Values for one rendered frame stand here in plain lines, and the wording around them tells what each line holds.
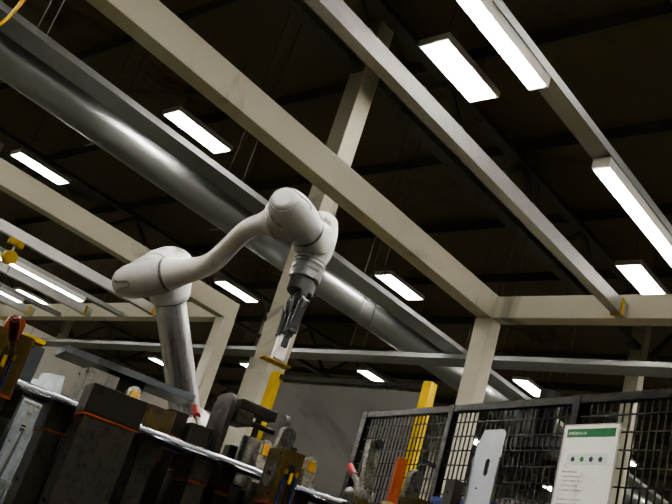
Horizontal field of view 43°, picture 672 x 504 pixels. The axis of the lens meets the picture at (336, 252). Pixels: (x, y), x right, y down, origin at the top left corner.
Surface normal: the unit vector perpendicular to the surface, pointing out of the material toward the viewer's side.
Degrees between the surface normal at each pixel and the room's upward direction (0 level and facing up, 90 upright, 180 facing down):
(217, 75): 90
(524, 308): 90
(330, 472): 90
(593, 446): 90
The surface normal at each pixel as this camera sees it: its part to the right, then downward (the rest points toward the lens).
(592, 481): -0.83, -0.42
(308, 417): -0.62, -0.46
